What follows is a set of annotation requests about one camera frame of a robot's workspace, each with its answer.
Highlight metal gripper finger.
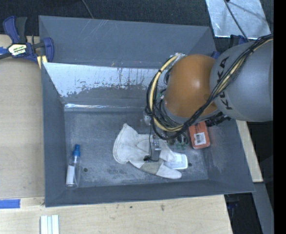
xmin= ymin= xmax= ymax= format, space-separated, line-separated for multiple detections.
xmin=150 ymin=139 xmax=162 ymax=162

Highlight small white plastic box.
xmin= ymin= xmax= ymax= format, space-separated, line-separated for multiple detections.
xmin=163 ymin=153 xmax=189 ymax=171

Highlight orange packet with barcode label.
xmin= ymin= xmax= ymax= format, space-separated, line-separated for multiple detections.
xmin=188 ymin=120 xmax=211 ymax=151

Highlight white work glove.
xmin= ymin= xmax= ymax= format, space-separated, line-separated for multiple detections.
xmin=112 ymin=123 xmax=183 ymax=180

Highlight clear blue-capped spray bottle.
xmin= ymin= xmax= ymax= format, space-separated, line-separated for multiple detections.
xmin=65 ymin=143 xmax=82 ymax=189

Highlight grey metal bin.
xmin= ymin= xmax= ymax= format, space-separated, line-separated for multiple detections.
xmin=38 ymin=15 xmax=257 ymax=208

